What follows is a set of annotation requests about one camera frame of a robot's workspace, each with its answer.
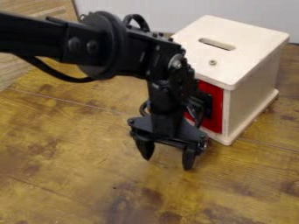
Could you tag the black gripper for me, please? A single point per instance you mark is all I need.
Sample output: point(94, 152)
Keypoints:
point(162, 122)

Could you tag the red wooden drawer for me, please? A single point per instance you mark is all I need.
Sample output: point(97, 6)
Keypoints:
point(210, 95)

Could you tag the black metal drawer handle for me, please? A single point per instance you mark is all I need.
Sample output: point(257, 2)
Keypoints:
point(198, 108)

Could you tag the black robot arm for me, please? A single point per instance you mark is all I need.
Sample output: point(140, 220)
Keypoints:
point(104, 46)

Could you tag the white wooden box cabinet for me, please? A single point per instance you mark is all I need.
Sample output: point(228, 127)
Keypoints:
point(234, 57)

